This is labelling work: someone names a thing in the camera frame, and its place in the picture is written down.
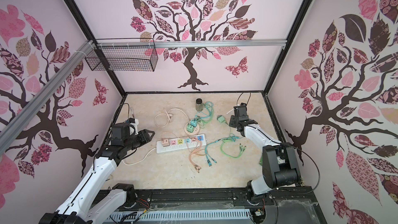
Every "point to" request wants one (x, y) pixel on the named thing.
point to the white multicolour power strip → (182, 143)
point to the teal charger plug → (194, 122)
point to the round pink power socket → (196, 129)
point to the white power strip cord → (139, 163)
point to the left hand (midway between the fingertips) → (153, 136)
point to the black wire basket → (128, 54)
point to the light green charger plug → (221, 118)
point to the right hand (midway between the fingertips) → (237, 118)
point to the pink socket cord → (169, 115)
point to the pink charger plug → (165, 142)
